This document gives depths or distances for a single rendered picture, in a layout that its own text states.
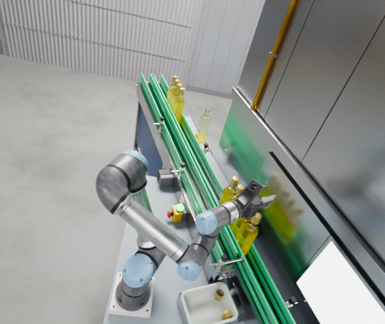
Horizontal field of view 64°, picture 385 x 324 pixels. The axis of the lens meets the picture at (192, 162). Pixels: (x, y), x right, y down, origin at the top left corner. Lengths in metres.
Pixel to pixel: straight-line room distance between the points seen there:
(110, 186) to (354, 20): 0.97
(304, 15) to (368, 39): 0.33
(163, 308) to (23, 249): 1.39
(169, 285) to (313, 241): 0.69
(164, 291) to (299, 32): 1.27
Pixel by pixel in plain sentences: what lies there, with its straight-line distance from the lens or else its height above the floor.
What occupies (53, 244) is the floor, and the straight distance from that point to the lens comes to 2.60.
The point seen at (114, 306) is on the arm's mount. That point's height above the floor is 0.79.
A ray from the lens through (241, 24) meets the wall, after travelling 4.38.
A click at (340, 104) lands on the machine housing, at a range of 1.22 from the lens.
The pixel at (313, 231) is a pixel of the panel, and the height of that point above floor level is 1.26.
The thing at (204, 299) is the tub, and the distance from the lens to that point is 1.56.
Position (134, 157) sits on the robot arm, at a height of 1.39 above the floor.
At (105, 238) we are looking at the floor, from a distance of 2.60.
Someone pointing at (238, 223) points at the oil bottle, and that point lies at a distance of 1.50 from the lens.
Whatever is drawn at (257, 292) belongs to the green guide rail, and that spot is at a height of 0.94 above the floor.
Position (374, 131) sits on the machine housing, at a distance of 1.14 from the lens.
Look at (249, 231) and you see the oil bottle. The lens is 1.44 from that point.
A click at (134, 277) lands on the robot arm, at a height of 1.01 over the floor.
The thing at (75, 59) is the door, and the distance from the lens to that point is 4.76.
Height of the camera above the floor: 2.14
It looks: 40 degrees down
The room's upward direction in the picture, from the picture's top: 15 degrees clockwise
